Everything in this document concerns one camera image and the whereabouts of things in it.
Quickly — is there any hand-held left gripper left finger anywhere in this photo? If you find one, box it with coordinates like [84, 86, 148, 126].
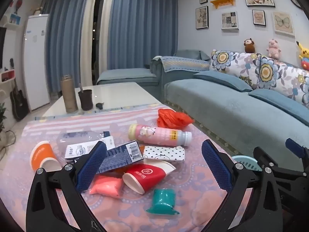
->
[25, 140, 108, 232]

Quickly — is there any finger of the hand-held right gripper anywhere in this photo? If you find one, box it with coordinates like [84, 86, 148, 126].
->
[285, 138, 309, 165]
[253, 147, 302, 174]

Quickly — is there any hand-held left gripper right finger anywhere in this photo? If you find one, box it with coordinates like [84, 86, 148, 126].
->
[201, 139, 289, 232]

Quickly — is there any light blue plastic basket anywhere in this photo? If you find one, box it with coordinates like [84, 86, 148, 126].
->
[232, 155, 261, 172]

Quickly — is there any white paper carton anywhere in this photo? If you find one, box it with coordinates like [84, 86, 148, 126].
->
[65, 136, 115, 161]

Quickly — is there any pink plastic packet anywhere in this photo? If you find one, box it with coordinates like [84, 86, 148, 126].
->
[89, 174, 123, 199]

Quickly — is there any dark blue box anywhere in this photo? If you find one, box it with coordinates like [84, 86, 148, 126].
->
[97, 141, 144, 174]

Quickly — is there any clear plastic bottle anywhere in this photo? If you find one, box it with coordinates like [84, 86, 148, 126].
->
[57, 130, 111, 148]

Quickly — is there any white polka dot carton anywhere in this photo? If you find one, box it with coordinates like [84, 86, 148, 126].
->
[142, 145, 186, 162]

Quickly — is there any orange paper cup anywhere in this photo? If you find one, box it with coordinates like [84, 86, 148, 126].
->
[29, 141, 62, 172]

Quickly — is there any red paper cup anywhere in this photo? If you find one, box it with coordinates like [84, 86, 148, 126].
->
[122, 163, 167, 195]

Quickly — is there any teal plastic cup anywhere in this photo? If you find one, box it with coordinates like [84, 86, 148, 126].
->
[146, 188, 180, 215]

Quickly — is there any pink patterned blanket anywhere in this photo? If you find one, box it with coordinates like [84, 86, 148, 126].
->
[0, 104, 251, 232]

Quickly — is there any teal sofa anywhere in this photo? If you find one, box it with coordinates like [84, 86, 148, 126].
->
[97, 49, 309, 172]

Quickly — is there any red plastic bag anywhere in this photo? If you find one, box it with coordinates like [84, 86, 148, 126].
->
[157, 109, 195, 129]

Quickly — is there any dark brown cup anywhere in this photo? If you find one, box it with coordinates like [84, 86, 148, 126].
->
[78, 89, 94, 111]

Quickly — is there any pink plastic bottle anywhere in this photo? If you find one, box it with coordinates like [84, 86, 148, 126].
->
[128, 124, 192, 147]

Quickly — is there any floral pillow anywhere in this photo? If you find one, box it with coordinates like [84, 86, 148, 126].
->
[210, 49, 262, 87]
[257, 55, 309, 107]

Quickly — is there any white coffee table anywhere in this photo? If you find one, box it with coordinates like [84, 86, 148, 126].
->
[42, 82, 167, 118]

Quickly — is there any bronze thermos flask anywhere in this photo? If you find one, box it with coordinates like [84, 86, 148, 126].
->
[60, 75, 78, 113]

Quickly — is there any blue pillow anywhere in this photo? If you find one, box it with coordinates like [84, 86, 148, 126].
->
[193, 71, 253, 92]

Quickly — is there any yellow plush toy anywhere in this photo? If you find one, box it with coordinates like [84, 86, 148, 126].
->
[296, 41, 309, 71]

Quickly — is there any black guitar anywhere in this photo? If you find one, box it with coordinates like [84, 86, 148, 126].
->
[10, 77, 29, 121]

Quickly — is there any pink pig plush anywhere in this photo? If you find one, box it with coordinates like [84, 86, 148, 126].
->
[266, 39, 282, 59]

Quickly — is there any green potted plant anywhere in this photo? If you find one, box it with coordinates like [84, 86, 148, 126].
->
[0, 103, 8, 136]

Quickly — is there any teal armrest cover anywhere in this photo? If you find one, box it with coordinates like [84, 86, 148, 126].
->
[158, 56, 210, 73]

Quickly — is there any brown monkey plush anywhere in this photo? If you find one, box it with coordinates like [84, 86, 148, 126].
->
[243, 38, 256, 54]

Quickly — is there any white television cabinet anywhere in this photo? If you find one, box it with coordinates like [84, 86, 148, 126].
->
[0, 69, 17, 97]

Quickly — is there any white refrigerator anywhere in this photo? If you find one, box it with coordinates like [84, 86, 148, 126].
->
[23, 14, 51, 112]

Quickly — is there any red storage box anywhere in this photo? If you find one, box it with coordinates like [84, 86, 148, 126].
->
[0, 70, 16, 81]

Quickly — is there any light framed butterfly picture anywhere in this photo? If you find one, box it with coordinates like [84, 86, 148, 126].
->
[273, 11, 295, 37]

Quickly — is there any white curtain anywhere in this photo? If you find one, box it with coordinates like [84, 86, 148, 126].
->
[81, 0, 97, 86]
[99, 0, 116, 72]

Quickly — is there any blue curtain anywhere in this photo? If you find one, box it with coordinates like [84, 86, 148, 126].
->
[42, 0, 91, 95]
[107, 0, 179, 70]

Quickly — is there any dark framed butterfly picture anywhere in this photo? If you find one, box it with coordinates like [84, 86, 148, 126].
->
[252, 10, 266, 26]

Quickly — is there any white collage canvas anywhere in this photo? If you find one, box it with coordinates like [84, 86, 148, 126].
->
[221, 11, 239, 31]

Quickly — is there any black television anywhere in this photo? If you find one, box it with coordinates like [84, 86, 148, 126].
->
[0, 26, 7, 69]

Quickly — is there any tall black framed picture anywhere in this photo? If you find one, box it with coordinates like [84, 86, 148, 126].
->
[195, 6, 209, 30]

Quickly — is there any orange wall shelf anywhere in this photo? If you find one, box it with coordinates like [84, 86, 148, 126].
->
[210, 0, 235, 6]

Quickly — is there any white wall shelf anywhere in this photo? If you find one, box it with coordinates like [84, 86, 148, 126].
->
[5, 22, 21, 31]

